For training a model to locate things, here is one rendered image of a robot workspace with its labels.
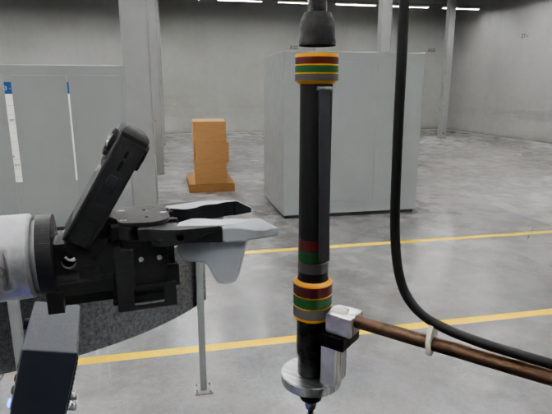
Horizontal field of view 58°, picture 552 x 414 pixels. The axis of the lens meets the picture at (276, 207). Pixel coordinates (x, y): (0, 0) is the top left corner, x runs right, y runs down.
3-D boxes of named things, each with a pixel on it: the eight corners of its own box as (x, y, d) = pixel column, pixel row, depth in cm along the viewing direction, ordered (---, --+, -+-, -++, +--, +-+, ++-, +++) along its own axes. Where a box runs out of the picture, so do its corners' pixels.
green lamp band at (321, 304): (338, 300, 56) (338, 290, 56) (319, 314, 53) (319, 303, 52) (305, 291, 58) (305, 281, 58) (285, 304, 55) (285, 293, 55)
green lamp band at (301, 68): (346, 73, 50) (346, 66, 50) (324, 71, 47) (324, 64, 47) (309, 73, 53) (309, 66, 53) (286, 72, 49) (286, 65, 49)
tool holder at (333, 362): (367, 381, 58) (370, 303, 55) (338, 413, 52) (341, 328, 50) (301, 357, 63) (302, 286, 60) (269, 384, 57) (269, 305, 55)
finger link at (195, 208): (236, 244, 58) (164, 261, 52) (234, 194, 57) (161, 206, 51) (252, 250, 56) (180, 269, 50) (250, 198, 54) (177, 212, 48)
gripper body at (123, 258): (173, 276, 53) (50, 292, 49) (169, 197, 51) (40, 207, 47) (185, 304, 45) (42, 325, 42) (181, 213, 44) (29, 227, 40)
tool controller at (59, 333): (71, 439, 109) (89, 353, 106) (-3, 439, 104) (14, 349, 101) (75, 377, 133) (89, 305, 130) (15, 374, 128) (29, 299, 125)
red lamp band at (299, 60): (346, 65, 50) (346, 57, 50) (324, 63, 47) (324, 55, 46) (309, 66, 52) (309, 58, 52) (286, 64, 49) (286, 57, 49)
